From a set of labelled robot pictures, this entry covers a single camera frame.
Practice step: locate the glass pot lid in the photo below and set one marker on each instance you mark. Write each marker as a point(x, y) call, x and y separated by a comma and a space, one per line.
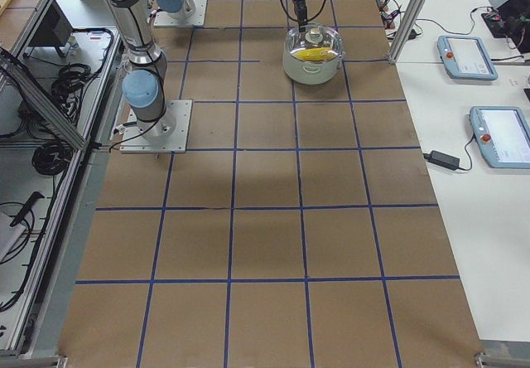
point(313, 35)

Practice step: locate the yellow corn cob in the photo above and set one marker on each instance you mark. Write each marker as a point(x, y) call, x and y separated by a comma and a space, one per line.
point(316, 54)

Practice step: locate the far teach pendant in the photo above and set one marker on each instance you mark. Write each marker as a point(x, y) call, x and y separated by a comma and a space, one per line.
point(465, 58)

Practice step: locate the teach pendant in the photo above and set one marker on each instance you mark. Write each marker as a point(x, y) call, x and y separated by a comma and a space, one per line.
point(502, 135)
point(465, 58)

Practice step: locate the black power brick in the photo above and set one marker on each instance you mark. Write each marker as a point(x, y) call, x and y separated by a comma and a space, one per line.
point(442, 160)

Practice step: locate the small black monitor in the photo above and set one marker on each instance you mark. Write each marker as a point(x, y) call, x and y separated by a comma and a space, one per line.
point(55, 30)

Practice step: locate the near teach pendant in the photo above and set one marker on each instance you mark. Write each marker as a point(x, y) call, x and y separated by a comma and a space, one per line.
point(502, 135)

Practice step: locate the electronics board with wires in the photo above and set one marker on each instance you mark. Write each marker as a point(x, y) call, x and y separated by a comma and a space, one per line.
point(390, 13)

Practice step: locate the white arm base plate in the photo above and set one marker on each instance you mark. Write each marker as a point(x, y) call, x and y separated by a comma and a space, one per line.
point(197, 20)

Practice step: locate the aluminium frame post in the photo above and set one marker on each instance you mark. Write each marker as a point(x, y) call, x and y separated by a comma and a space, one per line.
point(405, 26)

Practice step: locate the aluminium frame rail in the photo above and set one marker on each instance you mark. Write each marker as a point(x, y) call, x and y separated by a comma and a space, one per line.
point(35, 95)

